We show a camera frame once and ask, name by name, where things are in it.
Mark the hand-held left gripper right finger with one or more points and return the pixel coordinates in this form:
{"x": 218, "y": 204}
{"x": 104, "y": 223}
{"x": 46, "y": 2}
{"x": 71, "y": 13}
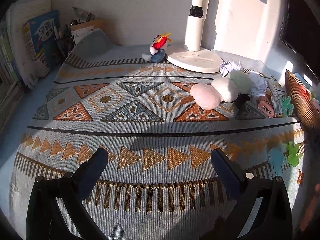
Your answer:
{"x": 227, "y": 173}

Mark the pink white green dango plush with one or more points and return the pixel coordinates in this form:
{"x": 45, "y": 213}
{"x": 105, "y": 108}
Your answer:
{"x": 223, "y": 87}

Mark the small pink box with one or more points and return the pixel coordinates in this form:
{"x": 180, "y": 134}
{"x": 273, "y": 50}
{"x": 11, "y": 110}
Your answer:
{"x": 266, "y": 108}

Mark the cardboard pen holder box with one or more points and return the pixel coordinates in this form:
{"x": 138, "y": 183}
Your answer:
{"x": 86, "y": 30}

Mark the red haired plush doll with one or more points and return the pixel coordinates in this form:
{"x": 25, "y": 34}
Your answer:
{"x": 157, "y": 50}

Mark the patterned woven mat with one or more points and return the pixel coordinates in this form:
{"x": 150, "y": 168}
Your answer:
{"x": 150, "y": 120}

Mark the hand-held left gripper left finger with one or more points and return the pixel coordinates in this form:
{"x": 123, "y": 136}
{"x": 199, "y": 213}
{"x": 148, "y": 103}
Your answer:
{"x": 95, "y": 170}

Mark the small orange toy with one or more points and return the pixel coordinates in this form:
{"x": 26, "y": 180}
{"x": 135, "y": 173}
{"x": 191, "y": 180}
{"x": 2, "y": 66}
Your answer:
{"x": 299, "y": 176}

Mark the orange snack packet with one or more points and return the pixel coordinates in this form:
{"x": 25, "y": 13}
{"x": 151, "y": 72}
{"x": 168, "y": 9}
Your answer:
{"x": 305, "y": 93}

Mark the dark monitor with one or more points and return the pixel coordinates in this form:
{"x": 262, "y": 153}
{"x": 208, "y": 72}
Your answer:
{"x": 300, "y": 25}

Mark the crumpled white paper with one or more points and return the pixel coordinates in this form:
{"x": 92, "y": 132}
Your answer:
{"x": 231, "y": 66}
{"x": 257, "y": 85}

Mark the green dinosaur toy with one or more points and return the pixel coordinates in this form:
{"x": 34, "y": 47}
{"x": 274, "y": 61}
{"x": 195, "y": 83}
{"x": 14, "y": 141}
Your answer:
{"x": 293, "y": 153}

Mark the brown ribbed bowl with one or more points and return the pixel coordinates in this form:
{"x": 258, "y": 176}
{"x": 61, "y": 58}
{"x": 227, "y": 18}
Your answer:
{"x": 300, "y": 102}

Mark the stack of books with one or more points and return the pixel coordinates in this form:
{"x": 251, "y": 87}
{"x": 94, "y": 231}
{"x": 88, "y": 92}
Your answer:
{"x": 17, "y": 25}

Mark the light blue box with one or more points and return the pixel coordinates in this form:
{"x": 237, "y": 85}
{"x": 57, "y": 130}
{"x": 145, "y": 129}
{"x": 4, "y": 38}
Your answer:
{"x": 301, "y": 79}

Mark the light blue dinosaur toy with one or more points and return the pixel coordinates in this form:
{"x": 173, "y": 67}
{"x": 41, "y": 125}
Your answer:
{"x": 277, "y": 160}

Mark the teal dinosaur toy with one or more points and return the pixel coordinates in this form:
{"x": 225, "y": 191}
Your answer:
{"x": 286, "y": 105}

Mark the blue cover book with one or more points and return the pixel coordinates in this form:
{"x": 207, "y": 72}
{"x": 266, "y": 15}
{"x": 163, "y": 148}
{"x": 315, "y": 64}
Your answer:
{"x": 42, "y": 42}

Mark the black pen cup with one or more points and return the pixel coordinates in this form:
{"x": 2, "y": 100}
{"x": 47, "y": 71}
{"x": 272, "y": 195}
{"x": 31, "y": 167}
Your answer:
{"x": 63, "y": 43}

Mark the black small toy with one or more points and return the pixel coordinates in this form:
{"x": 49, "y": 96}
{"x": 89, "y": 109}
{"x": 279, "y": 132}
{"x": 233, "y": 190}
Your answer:
{"x": 241, "y": 100}

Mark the white desk lamp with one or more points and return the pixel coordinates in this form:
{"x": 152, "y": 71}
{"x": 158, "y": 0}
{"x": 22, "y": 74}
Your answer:
{"x": 197, "y": 30}

